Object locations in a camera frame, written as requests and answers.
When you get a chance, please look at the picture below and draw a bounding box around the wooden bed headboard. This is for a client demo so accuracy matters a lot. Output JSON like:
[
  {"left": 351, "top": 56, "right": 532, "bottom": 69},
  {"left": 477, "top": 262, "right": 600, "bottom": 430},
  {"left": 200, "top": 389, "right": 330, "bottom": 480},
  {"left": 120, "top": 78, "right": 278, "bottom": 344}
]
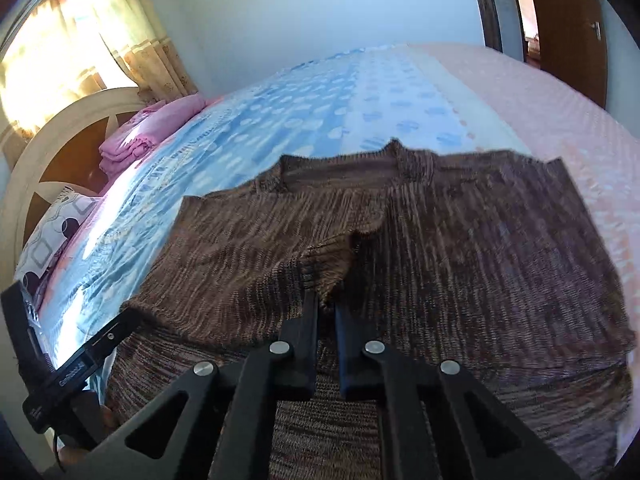
[{"left": 0, "top": 87, "right": 147, "bottom": 281}]

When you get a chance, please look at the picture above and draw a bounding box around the brown knit sweater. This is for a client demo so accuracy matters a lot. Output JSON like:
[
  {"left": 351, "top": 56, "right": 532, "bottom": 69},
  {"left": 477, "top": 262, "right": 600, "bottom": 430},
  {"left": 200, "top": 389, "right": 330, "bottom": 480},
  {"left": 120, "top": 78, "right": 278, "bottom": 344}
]
[{"left": 107, "top": 139, "right": 632, "bottom": 480}]

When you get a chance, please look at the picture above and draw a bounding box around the folded pink blanket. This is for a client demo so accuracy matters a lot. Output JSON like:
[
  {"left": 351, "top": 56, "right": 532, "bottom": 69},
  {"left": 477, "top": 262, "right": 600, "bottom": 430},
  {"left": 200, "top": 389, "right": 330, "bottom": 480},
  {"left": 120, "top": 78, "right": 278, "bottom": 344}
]
[{"left": 98, "top": 95, "right": 208, "bottom": 179}]

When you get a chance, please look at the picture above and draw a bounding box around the brown wooden door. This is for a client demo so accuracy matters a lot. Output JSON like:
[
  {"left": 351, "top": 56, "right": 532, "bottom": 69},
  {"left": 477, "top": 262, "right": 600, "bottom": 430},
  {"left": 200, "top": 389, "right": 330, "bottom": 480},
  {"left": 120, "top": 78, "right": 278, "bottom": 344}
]
[{"left": 520, "top": 0, "right": 609, "bottom": 111}]

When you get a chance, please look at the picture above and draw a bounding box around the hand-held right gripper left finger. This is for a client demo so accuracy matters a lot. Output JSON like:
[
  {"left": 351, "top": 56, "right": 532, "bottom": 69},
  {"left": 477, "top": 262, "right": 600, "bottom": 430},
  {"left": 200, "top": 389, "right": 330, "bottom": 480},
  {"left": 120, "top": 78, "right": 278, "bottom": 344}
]
[{"left": 85, "top": 290, "right": 320, "bottom": 480}]

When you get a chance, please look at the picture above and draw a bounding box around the dark wooden door frame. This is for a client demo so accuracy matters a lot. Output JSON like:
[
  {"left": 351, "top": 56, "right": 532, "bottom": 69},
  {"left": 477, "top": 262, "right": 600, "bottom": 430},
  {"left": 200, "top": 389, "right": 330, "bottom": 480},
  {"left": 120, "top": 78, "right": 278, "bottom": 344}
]
[{"left": 465, "top": 0, "right": 527, "bottom": 59}]

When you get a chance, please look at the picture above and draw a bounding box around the beige patterned curtain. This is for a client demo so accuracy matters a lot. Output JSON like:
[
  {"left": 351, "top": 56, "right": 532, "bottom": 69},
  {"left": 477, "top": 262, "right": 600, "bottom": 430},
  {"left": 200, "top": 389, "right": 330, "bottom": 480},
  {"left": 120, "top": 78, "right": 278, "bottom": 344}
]
[{"left": 0, "top": 0, "right": 199, "bottom": 137}]

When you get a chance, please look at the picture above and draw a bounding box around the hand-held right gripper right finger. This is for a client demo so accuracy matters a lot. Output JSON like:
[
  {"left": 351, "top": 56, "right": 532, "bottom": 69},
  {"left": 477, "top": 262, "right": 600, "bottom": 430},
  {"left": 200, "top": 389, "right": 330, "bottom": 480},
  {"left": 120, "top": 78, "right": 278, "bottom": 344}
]
[{"left": 335, "top": 304, "right": 582, "bottom": 480}]

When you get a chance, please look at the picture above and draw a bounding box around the patterned white pillow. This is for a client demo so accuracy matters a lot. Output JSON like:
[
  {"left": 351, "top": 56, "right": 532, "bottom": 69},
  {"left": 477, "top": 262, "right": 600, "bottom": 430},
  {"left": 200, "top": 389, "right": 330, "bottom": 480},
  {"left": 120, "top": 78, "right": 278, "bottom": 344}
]
[{"left": 15, "top": 185, "right": 102, "bottom": 306}]

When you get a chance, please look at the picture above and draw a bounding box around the person's left hand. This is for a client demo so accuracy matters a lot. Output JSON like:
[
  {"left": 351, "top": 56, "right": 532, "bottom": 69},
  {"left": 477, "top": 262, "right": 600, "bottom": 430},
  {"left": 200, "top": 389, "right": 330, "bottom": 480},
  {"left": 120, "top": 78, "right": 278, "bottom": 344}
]
[{"left": 57, "top": 403, "right": 121, "bottom": 470}]

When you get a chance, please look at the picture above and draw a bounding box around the pink dotted quilt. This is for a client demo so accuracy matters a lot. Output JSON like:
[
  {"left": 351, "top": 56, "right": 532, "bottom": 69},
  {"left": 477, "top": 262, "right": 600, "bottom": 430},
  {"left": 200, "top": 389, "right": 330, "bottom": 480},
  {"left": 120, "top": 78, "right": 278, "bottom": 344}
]
[{"left": 410, "top": 42, "right": 640, "bottom": 311}]

